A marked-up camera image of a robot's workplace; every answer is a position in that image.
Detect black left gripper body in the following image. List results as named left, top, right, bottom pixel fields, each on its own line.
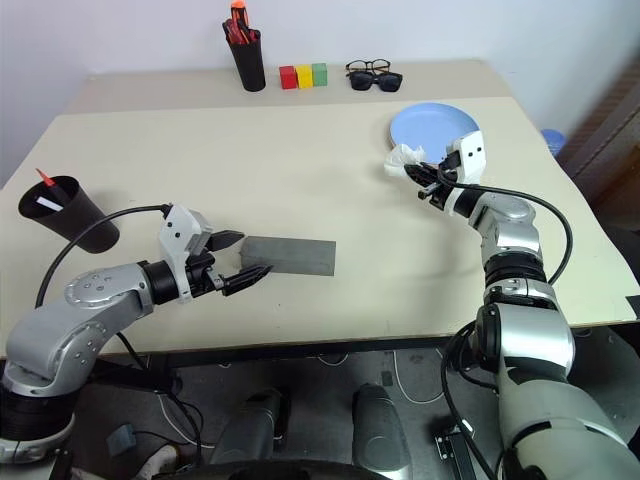
left=184, top=249, right=227, bottom=301

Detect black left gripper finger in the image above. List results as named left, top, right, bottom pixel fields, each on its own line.
left=208, top=229, right=246, bottom=254
left=221, top=264, right=274, bottom=297

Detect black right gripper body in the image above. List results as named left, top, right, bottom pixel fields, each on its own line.
left=430, top=149, right=464, bottom=210

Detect blue plate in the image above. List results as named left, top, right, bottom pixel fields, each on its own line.
left=389, top=102, right=480, bottom=166

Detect grey glasses case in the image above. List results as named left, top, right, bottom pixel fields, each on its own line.
left=238, top=234, right=337, bottom=277

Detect short black cup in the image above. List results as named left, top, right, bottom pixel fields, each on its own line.
left=18, top=174, right=121, bottom=255

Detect tall black cup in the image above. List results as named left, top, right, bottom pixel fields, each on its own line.
left=227, top=30, right=267, bottom=93

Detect white crumpled tissue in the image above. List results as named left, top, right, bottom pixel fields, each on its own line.
left=383, top=143, right=426, bottom=177

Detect blue round container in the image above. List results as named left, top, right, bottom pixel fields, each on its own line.
left=540, top=128, right=567, bottom=156

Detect black sunglasses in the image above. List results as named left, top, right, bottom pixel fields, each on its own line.
left=348, top=72, right=404, bottom=94

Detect dark rounded shape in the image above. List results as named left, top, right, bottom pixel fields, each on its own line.
left=209, top=387, right=291, bottom=466
left=352, top=383, right=414, bottom=476

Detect brown wooden furniture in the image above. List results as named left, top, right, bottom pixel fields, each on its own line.
left=557, top=59, right=640, bottom=211

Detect grey blue floor object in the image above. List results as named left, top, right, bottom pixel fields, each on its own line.
left=107, top=423, right=137, bottom=456

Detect black metal clamp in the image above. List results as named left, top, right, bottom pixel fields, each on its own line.
left=433, top=424, right=476, bottom=480

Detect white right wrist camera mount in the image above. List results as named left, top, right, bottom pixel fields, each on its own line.
left=443, top=129, right=489, bottom=219

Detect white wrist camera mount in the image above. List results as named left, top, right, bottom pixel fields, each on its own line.
left=443, top=129, right=489, bottom=219
left=158, top=202, right=214, bottom=305

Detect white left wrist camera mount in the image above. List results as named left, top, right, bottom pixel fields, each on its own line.
left=158, top=202, right=214, bottom=305

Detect black table frame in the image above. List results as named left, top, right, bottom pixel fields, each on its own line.
left=94, top=337, right=451, bottom=371

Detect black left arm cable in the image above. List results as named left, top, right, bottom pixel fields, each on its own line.
left=35, top=203, right=171, bottom=307

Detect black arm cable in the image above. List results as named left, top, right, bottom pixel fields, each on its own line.
left=35, top=203, right=171, bottom=307
left=437, top=180, right=574, bottom=287

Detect brown frame glasses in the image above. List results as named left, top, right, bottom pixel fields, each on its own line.
left=344, top=58, right=393, bottom=77

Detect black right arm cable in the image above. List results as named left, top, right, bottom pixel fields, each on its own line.
left=437, top=180, right=574, bottom=287

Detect white floor cable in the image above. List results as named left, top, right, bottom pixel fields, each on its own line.
left=392, top=349, right=449, bottom=404

